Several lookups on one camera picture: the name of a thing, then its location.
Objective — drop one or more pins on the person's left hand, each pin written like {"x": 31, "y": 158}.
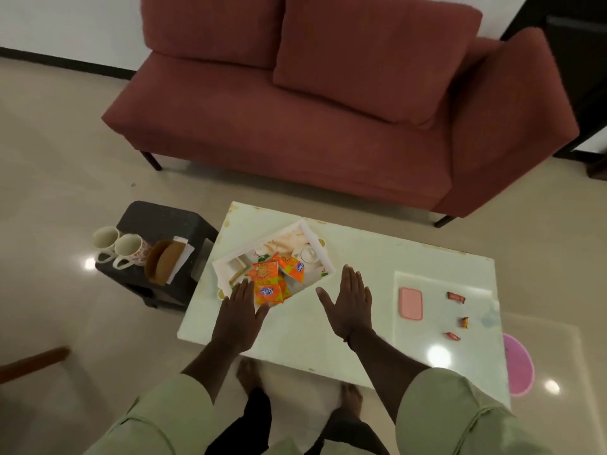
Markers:
{"x": 237, "y": 322}

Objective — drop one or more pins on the pink round mat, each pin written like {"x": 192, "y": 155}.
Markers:
{"x": 519, "y": 364}

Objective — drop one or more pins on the white floral tray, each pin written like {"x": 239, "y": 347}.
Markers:
{"x": 284, "y": 241}

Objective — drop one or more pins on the white paper napkins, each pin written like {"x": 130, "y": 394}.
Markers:
{"x": 186, "y": 255}

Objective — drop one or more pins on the red fabric sofa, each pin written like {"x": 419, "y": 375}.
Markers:
{"x": 284, "y": 127}

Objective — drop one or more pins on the white floral mug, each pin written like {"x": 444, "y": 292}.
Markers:
{"x": 129, "y": 246}
{"x": 104, "y": 239}

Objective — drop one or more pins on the person's right hand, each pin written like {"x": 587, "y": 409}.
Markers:
{"x": 351, "y": 308}

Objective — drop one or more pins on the person's right foot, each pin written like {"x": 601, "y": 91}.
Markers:
{"x": 352, "y": 400}

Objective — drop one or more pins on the person's left forearm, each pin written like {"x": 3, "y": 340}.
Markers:
{"x": 213, "y": 369}

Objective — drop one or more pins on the black textured stool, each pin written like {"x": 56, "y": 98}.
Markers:
{"x": 156, "y": 217}

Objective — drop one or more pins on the small red sofa cushion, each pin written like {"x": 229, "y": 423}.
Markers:
{"x": 208, "y": 23}

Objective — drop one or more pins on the brown wooden napkin holder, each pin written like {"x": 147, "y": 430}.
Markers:
{"x": 166, "y": 262}

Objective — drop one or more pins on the black trousers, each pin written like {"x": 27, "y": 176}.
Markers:
{"x": 246, "y": 431}

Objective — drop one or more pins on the pink rectangular case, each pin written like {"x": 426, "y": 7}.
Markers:
{"x": 410, "y": 304}

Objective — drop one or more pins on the person's right forearm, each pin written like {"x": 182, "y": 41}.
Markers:
{"x": 389, "y": 374}

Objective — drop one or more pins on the person's left foot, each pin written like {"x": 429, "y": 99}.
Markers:
{"x": 249, "y": 374}

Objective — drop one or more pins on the large red sofa cushion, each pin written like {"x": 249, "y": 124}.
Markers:
{"x": 379, "y": 56}

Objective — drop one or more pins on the person's foot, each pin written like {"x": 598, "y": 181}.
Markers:
{"x": 352, "y": 400}
{"x": 249, "y": 374}

